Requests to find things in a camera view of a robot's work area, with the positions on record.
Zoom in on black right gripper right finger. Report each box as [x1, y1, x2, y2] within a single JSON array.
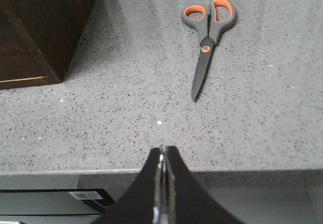
[[164, 146, 242, 223]]

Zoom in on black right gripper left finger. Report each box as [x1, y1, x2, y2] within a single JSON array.
[[94, 147, 164, 223]]

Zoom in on grey and orange scissors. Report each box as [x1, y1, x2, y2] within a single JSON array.
[[181, 0, 237, 101]]

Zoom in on black built-in appliance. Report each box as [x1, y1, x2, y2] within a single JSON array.
[[1, 189, 115, 223]]

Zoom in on white QR code sticker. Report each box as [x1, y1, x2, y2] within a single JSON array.
[[68, 191, 103, 200]]

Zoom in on grey cabinet door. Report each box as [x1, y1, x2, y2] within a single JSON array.
[[206, 186, 322, 223]]

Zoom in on dark wooden drawer cabinet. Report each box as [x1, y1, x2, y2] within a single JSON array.
[[1, 0, 96, 89]]

